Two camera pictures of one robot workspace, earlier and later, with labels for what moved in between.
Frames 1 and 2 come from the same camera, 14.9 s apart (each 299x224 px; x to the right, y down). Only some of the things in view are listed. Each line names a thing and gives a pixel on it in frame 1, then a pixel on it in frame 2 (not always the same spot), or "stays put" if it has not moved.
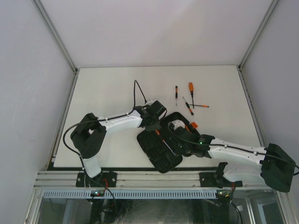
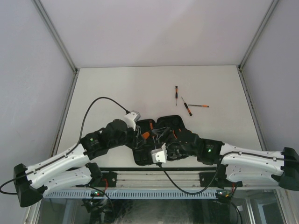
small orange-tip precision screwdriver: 202,105 stays put
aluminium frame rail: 144,178 stays put
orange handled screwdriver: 191,87 to 145,135
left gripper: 155,127 to 137,140
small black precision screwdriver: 176,94 stays put
